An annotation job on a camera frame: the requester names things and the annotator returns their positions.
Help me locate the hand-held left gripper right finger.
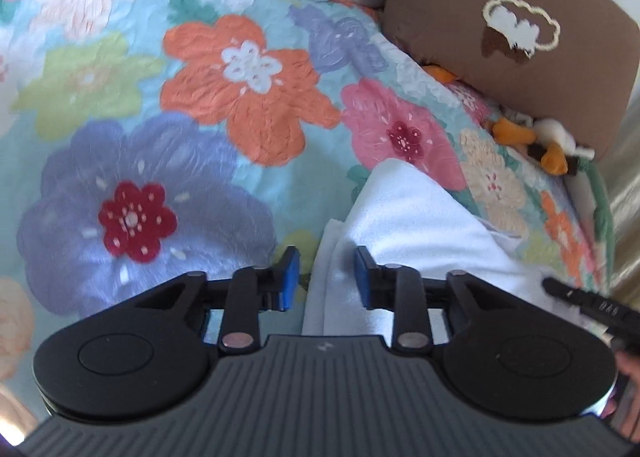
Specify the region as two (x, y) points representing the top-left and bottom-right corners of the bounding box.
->
(354, 245), (522, 353)

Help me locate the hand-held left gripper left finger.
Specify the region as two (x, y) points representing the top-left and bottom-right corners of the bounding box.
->
(134, 246), (301, 354)

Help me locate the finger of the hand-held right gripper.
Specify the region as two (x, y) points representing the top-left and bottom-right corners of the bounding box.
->
(542, 277), (601, 318)

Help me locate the white garment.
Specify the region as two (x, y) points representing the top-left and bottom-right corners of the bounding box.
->
(300, 158), (617, 338)

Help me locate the person's right hand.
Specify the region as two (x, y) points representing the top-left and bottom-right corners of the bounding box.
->
(614, 351), (640, 418)

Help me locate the green plush toy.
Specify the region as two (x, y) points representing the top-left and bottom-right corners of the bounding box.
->
(570, 160), (617, 290)

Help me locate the beige gold curtain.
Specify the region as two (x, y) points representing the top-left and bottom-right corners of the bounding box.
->
(599, 87), (640, 300)

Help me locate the white and orange goose plush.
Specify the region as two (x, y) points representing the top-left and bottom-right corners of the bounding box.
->
(424, 64), (596, 177)

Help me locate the brown cushion with cloud embroidery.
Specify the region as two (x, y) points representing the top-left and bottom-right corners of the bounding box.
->
(380, 0), (640, 164)

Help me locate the floral quilted bedspread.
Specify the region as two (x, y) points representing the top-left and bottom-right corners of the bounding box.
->
(0, 0), (617, 388)

